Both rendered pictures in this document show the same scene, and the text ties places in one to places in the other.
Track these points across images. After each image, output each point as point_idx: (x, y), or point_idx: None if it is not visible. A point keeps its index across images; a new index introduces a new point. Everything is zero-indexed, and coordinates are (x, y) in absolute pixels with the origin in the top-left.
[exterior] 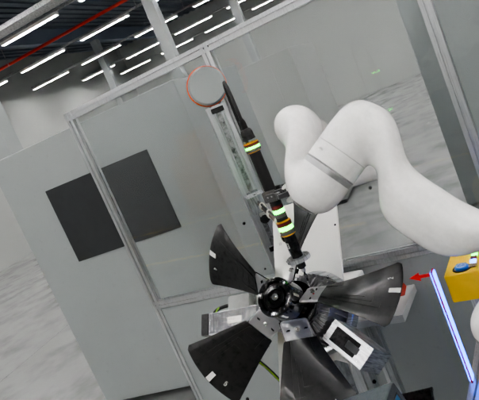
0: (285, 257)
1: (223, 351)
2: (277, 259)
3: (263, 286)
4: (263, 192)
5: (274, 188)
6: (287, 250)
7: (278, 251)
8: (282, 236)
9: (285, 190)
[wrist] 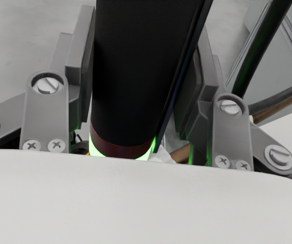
0: (284, 140)
1: None
2: (278, 126)
3: (88, 148)
4: (89, 9)
5: (132, 67)
6: None
7: None
8: None
9: (197, 147)
